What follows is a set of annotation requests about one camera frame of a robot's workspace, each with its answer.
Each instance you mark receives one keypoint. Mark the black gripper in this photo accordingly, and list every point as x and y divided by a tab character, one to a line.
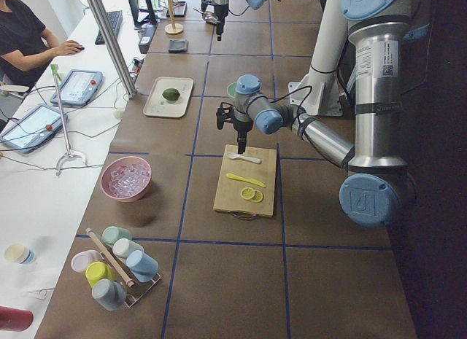
220	8
242	126

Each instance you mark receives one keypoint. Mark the white plastic spoon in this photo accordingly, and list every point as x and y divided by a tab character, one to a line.
236	156

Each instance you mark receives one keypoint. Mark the light green bowl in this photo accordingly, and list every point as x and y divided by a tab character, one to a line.
231	90

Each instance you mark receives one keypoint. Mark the pink bowl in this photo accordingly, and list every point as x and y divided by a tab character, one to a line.
105	177

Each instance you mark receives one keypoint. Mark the shiny metal scoop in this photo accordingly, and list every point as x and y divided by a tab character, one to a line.
207	16

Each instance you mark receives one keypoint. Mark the yellow plastic knife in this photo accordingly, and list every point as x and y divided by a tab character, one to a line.
243	179

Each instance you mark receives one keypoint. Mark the folded grey cloth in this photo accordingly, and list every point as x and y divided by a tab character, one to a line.
178	46

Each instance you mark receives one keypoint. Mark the wooden stand with pole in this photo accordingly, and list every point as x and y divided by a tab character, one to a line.
172	28

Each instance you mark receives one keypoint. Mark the lower lemon slice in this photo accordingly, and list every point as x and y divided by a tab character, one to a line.
257	196

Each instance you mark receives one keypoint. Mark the bamboo cutting board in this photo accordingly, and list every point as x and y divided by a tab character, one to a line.
228	197

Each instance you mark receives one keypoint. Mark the green avocado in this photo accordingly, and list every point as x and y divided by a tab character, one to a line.
171	94

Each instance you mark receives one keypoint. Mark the cream rabbit tray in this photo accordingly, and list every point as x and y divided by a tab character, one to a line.
157	106

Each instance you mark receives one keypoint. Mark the black keyboard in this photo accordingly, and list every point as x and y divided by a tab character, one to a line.
115	19

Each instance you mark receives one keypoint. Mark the clear ice cubes pile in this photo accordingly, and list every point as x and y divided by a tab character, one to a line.
128	180

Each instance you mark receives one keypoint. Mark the far teach pendant tablet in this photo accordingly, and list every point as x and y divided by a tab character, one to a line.
79	86

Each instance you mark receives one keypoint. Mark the teach pendant tablet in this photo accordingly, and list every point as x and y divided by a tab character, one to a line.
33	130
79	86

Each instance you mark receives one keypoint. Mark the light blue cup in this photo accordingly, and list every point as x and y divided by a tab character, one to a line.
142	265

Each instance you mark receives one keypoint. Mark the pale green cup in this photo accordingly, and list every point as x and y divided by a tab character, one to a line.
113	233

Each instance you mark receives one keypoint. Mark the white cup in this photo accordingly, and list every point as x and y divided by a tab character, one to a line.
123	247

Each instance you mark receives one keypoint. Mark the metal stand with green clip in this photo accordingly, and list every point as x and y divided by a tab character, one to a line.
70	153

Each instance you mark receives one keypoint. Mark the seated person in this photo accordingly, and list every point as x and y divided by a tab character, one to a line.
27	45

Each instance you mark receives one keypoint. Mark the yellow cup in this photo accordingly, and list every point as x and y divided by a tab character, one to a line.
97	271

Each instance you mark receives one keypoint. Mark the grey cup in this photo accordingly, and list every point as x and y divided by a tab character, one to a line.
109	294

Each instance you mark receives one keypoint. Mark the pink cup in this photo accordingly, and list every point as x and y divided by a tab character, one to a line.
82	260

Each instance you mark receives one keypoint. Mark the near teach pendant tablet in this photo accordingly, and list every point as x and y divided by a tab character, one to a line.
33	130

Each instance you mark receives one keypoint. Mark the paper cup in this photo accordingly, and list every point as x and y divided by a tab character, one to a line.
18	253

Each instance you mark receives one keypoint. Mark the red cylinder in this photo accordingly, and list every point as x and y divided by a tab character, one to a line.
16	320

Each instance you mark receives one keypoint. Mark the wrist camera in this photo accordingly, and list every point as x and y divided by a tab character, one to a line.
224	114

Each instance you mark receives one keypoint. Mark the aluminium frame post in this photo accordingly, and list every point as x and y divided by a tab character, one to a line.
100	15

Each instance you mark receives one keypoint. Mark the white wire cup rack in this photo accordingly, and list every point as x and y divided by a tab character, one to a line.
136	292

